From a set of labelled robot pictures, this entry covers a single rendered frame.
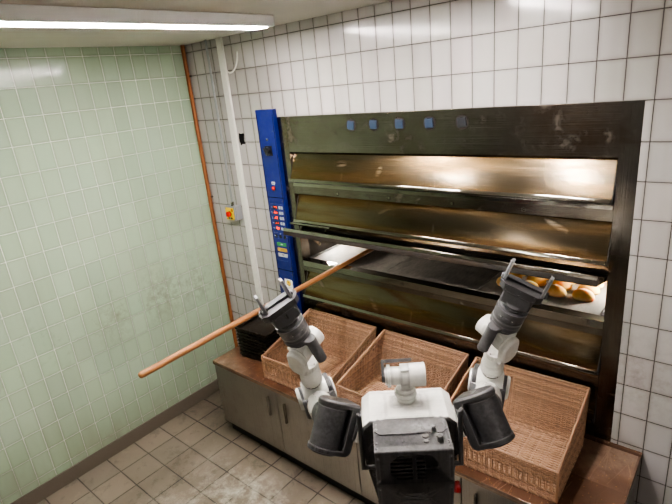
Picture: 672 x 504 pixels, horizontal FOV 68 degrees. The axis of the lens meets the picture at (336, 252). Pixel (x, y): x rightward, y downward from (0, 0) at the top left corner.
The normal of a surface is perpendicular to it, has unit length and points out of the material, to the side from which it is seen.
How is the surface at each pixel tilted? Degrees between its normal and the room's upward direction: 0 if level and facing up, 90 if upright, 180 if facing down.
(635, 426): 90
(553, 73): 90
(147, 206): 90
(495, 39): 90
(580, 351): 70
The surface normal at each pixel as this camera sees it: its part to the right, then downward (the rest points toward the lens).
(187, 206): 0.76, 0.14
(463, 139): -0.64, 0.31
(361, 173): -0.63, -0.04
